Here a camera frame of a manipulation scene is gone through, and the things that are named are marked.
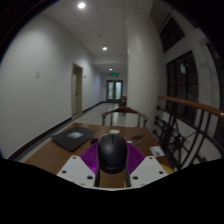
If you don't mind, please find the open side doorway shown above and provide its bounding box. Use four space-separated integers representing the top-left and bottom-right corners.
70 62 84 118

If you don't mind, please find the black computer mouse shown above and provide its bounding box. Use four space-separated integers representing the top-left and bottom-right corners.
97 133 130 175

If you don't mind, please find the glass double door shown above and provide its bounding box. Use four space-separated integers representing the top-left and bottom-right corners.
106 79 124 103

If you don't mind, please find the black railing with wooden handrail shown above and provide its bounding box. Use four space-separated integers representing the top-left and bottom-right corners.
153 95 224 171

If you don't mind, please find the wooden armchair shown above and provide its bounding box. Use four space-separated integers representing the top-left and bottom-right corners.
101 106 149 128

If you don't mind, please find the small dark transom window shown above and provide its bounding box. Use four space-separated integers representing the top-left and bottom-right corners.
159 16 186 53

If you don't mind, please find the white paper sheet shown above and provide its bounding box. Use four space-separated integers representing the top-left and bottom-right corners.
149 145 166 158

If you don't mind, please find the dark grey closed laptop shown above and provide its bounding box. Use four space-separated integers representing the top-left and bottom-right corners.
50 125 100 153

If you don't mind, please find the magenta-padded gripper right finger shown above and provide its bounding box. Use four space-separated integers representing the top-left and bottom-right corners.
124 142 169 188

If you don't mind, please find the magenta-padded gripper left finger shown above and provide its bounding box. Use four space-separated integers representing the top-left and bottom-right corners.
56 142 102 188

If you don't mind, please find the wooden chair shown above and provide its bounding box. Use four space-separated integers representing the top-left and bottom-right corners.
119 95 128 108

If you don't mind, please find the tall dark window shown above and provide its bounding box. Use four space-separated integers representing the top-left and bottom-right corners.
165 50 199 126

